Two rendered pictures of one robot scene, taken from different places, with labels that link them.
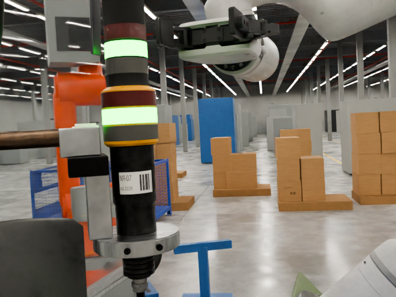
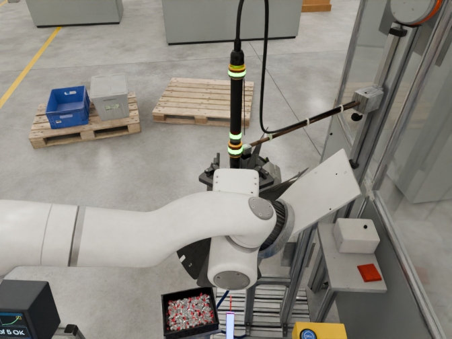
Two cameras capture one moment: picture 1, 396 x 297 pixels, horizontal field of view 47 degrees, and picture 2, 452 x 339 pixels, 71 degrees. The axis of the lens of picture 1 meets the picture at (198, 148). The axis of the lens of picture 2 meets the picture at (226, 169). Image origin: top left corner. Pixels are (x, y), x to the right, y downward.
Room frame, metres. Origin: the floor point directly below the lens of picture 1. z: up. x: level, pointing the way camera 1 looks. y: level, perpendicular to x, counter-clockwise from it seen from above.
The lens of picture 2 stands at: (1.11, -0.21, 2.13)
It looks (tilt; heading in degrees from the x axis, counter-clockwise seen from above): 41 degrees down; 163
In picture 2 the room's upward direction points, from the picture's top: straight up
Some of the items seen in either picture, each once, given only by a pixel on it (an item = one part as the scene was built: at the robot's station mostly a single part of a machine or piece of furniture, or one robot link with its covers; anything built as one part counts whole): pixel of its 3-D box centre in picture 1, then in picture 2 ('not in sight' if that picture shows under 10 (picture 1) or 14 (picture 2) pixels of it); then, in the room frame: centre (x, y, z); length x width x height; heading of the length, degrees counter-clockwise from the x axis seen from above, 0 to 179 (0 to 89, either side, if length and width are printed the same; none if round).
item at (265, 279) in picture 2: not in sight; (272, 279); (0.32, 0.31, 0.56); 0.19 x 0.04 x 0.04; 70
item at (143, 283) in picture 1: (139, 276); not in sight; (0.37, 0.05, 1.42); 0.01 x 0.01 x 0.02
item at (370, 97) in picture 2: not in sight; (367, 99); (0.21, 0.66, 1.53); 0.10 x 0.07 x 0.09; 105
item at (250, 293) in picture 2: not in sight; (250, 288); (0.28, 0.20, 0.46); 0.09 x 0.05 x 0.91; 160
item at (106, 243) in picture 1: (121, 187); (237, 161); (0.37, 0.06, 1.49); 0.09 x 0.07 x 0.10; 105
